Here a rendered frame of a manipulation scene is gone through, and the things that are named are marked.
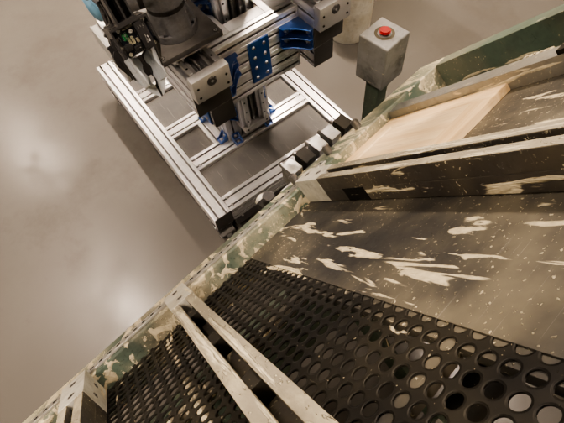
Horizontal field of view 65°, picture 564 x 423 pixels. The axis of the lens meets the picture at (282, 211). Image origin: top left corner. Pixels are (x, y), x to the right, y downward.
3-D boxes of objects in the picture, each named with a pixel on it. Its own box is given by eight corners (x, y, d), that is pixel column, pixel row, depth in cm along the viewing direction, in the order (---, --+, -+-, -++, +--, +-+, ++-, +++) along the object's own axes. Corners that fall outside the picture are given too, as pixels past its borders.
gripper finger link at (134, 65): (154, 107, 83) (127, 62, 77) (146, 101, 87) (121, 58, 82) (169, 100, 83) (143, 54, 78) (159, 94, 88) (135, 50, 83)
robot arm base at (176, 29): (141, 27, 139) (129, -2, 130) (182, 5, 142) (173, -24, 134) (164, 52, 132) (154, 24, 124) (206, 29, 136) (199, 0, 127)
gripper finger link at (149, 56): (169, 100, 83) (143, 54, 78) (159, 94, 88) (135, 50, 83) (182, 91, 84) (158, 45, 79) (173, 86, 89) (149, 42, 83)
